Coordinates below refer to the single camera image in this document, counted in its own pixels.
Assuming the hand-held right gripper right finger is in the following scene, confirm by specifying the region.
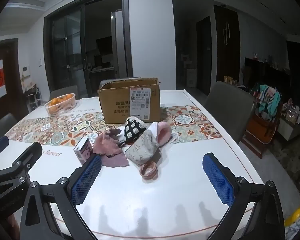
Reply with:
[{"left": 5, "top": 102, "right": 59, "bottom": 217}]
[{"left": 202, "top": 152, "right": 286, "bottom": 240}]

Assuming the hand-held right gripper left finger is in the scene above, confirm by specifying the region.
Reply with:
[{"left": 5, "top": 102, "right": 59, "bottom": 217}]
[{"left": 19, "top": 154, "right": 102, "bottom": 240}]

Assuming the mauve towel cloth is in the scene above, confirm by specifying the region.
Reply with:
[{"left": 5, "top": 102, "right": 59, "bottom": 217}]
[{"left": 93, "top": 127, "right": 129, "bottom": 167}]

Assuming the grey patterned fabric slipper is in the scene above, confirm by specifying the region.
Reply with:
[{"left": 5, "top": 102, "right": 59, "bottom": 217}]
[{"left": 125, "top": 130, "right": 162, "bottom": 166}]

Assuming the black dotted cloth pouch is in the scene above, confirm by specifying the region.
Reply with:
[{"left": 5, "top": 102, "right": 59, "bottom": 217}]
[{"left": 119, "top": 117, "right": 147, "bottom": 147}]

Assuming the cardboard box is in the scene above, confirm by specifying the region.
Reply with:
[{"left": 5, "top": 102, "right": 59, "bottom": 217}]
[{"left": 97, "top": 77, "right": 161, "bottom": 124}]

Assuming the white tissue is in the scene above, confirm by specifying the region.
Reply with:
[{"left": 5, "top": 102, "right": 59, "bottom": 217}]
[{"left": 147, "top": 121, "right": 161, "bottom": 136}]

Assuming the grey dining chair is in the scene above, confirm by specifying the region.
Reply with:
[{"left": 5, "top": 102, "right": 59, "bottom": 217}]
[
  {"left": 0, "top": 113, "right": 18, "bottom": 140},
  {"left": 49, "top": 85, "right": 78, "bottom": 100},
  {"left": 204, "top": 81, "right": 257, "bottom": 145}
]

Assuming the small pink carton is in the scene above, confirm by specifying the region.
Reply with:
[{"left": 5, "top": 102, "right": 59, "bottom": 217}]
[{"left": 73, "top": 138, "right": 93, "bottom": 164}]

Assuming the white fruit basket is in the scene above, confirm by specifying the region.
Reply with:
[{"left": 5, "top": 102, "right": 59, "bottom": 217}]
[{"left": 44, "top": 93, "right": 76, "bottom": 116}]

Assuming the brown wooden door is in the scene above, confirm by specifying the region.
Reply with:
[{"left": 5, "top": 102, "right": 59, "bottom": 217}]
[{"left": 0, "top": 38, "right": 30, "bottom": 125}]

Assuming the white shoe rack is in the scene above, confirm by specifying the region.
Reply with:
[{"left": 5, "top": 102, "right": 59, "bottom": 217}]
[{"left": 22, "top": 81, "right": 42, "bottom": 113}]

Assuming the patterned table runner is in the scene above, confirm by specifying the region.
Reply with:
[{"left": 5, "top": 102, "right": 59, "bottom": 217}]
[{"left": 6, "top": 105, "right": 222, "bottom": 147}]

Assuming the orange wooden high chair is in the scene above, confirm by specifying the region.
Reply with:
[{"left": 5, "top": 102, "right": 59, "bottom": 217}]
[{"left": 241, "top": 84, "right": 283, "bottom": 159}]

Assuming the yellow toy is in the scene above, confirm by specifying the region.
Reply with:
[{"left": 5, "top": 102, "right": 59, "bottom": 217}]
[{"left": 284, "top": 200, "right": 300, "bottom": 227}]

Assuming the white low cabinet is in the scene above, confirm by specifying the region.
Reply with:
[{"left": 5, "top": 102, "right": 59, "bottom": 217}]
[{"left": 277, "top": 117, "right": 300, "bottom": 141}]

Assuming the dark sliding glass door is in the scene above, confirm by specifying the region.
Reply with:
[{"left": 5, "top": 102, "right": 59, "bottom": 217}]
[{"left": 44, "top": 0, "right": 133, "bottom": 98}]

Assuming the dark display shelf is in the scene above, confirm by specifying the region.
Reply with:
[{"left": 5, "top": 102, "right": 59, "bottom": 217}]
[{"left": 244, "top": 57, "right": 290, "bottom": 100}]

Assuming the dark tall cabinet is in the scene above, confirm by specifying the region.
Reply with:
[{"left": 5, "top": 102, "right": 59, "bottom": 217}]
[{"left": 214, "top": 5, "right": 240, "bottom": 83}]

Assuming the pink ring roll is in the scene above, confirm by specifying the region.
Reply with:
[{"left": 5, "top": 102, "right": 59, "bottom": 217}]
[{"left": 139, "top": 161, "right": 158, "bottom": 180}]

